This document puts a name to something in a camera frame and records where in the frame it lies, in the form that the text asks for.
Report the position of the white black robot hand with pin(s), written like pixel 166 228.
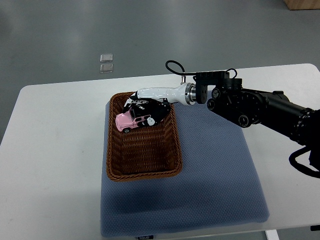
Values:
pixel 158 101

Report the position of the pink toy car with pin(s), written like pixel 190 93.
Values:
pixel 135 117

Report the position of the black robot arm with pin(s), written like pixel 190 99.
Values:
pixel 225 96

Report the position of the brown wicker basket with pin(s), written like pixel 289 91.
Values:
pixel 143 153

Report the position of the upper floor socket plate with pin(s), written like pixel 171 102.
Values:
pixel 106 57

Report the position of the blue grey cushion mat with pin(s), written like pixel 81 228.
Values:
pixel 218 185

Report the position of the wooden box corner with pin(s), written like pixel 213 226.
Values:
pixel 302 4

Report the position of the white table leg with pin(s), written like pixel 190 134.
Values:
pixel 272 234

